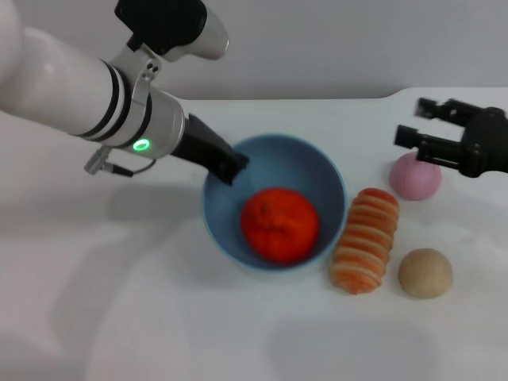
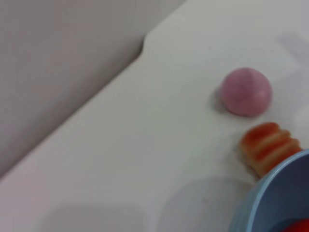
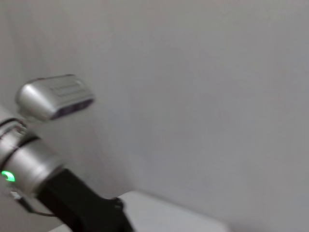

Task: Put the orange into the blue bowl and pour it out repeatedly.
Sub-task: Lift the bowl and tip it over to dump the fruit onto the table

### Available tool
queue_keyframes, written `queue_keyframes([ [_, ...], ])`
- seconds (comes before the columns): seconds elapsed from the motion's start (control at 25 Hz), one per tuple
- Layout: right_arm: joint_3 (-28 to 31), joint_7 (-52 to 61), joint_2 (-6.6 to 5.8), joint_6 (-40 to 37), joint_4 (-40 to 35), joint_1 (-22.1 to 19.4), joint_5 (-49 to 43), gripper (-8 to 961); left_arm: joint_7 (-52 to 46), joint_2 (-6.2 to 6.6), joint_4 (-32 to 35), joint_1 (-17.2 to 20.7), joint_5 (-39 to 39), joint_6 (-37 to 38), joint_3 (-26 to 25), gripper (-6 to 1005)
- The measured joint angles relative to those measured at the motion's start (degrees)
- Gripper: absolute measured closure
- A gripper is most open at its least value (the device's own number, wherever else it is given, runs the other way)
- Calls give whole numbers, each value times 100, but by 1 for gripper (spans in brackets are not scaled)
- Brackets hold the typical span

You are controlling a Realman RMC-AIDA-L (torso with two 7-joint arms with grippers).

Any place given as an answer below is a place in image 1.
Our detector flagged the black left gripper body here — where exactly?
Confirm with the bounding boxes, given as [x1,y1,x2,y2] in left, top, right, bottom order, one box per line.
[170,114,240,180]

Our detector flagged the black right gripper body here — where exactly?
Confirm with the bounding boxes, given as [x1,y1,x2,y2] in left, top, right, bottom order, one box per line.
[456,106,508,179]

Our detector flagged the orange fruit with stem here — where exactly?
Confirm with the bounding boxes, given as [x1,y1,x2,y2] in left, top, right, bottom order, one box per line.
[241,188,321,265]

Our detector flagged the blue bowl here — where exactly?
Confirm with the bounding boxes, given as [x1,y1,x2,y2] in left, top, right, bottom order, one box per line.
[202,133,345,271]

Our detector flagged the pink round bun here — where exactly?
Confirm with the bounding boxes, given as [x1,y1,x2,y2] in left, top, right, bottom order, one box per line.
[388,152,442,202]

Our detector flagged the orange striped bread roll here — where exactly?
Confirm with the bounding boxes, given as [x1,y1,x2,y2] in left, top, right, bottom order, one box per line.
[329,187,400,295]

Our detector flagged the tan round bun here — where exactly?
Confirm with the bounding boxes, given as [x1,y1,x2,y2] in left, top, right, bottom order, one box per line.
[398,248,453,299]

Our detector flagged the left arm connector cable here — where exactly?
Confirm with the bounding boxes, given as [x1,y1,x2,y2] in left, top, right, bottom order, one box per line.
[83,145,158,176]

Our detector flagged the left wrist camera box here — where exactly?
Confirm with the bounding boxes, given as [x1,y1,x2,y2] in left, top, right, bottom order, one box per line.
[114,0,230,63]

